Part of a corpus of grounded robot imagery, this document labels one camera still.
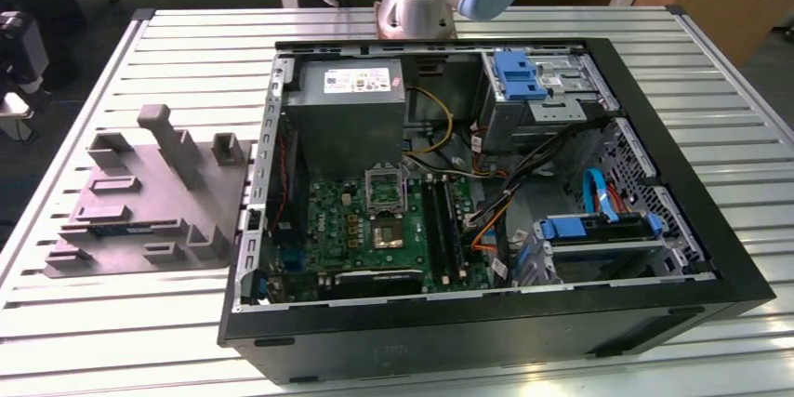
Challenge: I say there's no CPU socket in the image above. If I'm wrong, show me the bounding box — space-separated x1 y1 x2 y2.
368 215 409 252

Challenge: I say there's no green motherboard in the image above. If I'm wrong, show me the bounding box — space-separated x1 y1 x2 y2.
256 166 495 303

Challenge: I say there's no grey power supply unit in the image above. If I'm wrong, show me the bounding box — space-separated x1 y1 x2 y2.
281 60 409 175

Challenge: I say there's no black RAM slot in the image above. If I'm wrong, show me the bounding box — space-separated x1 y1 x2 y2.
420 173 452 285
437 173 471 280

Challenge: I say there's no black graphics card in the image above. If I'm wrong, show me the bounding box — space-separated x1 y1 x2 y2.
332 268 424 298

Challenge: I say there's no empty blue disk carrier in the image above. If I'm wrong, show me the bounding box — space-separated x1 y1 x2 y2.
493 50 547 101

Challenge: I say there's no metal disk bay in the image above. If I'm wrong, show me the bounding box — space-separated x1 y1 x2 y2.
511 229 715 287
480 50 621 152

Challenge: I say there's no hard disk in blue carrier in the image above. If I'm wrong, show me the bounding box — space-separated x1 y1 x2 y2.
537 212 664 245

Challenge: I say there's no black PC case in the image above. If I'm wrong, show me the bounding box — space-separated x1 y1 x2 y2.
216 36 778 387

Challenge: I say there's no grey parts rack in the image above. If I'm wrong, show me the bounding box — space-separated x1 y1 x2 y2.
42 103 256 280

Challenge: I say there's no RAM stick with blue label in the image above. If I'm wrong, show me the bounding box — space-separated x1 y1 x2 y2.
84 223 157 237

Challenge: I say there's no yellow wire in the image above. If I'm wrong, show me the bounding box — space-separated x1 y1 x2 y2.
400 85 453 155

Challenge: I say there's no orange wire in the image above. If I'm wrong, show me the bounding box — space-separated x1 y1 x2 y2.
468 221 501 257

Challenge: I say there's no black wire bundle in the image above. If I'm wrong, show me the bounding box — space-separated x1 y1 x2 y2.
464 115 621 231

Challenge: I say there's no blue flat wire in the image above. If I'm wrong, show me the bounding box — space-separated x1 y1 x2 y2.
581 167 621 224

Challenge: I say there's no red wire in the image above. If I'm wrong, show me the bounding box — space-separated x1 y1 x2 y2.
605 182 637 217

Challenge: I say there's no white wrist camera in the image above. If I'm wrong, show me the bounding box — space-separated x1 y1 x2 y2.
0 91 37 120

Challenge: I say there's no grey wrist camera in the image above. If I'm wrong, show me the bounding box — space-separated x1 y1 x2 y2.
0 9 50 86

